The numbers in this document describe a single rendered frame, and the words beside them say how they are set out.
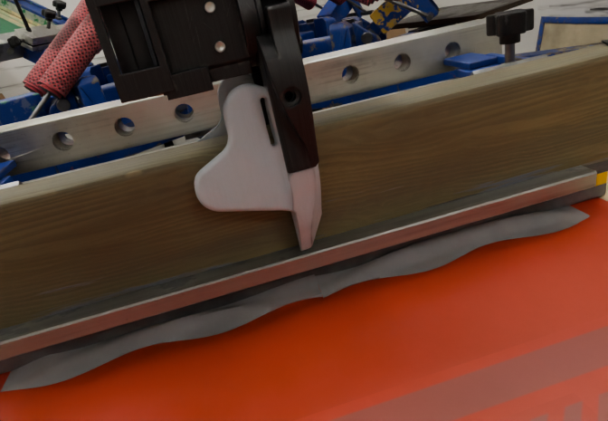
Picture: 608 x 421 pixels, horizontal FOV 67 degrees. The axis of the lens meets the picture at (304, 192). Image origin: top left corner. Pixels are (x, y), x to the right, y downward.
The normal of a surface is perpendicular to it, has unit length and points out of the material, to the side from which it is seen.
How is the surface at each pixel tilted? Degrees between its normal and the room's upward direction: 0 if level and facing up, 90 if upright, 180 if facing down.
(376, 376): 0
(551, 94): 89
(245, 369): 0
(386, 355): 0
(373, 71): 90
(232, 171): 84
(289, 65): 78
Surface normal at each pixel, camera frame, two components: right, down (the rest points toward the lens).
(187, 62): 0.22, 0.35
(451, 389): -0.19, -0.90
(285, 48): 0.14, 0.02
